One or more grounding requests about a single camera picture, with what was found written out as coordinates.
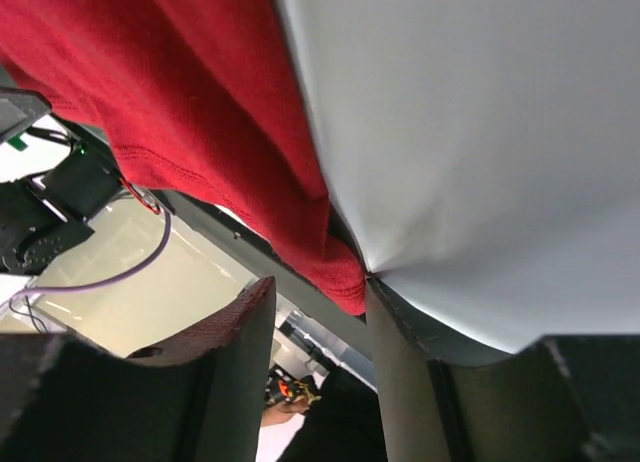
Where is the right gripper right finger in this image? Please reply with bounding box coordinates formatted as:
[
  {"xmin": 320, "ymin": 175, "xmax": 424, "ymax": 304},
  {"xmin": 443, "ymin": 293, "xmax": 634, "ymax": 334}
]
[{"xmin": 366, "ymin": 280, "xmax": 639, "ymax": 461}]

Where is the dark red t-shirt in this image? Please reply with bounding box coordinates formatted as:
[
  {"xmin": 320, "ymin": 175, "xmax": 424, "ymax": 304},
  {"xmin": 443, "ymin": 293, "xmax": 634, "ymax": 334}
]
[{"xmin": 1, "ymin": 0, "xmax": 365, "ymax": 315}]

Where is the black operator control device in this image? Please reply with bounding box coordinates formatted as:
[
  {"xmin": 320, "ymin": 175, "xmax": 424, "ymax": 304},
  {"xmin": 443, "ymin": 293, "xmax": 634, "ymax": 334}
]
[{"xmin": 264, "ymin": 366, "xmax": 321, "ymax": 408}]

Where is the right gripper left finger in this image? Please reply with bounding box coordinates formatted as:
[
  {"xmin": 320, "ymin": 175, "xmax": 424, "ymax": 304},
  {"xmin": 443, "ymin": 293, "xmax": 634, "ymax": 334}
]
[{"xmin": 1, "ymin": 277, "xmax": 276, "ymax": 461}]

